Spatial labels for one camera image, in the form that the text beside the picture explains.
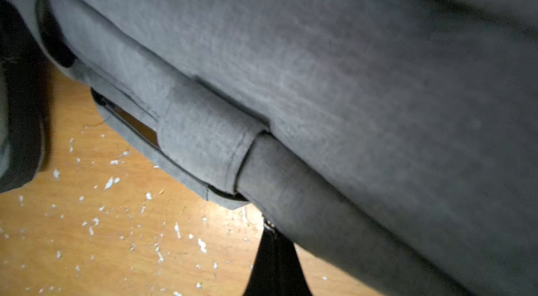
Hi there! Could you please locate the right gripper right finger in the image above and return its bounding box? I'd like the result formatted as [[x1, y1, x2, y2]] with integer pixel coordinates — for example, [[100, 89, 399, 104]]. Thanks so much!
[[275, 232, 312, 296]]

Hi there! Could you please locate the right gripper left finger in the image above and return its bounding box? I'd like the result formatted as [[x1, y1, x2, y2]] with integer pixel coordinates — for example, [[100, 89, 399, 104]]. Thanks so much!
[[244, 223, 277, 296]]

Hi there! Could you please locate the grey laptop bag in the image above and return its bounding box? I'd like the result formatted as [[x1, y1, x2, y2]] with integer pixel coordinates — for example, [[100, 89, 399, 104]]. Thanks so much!
[[1, 0, 48, 193], [10, 0, 537, 295]]

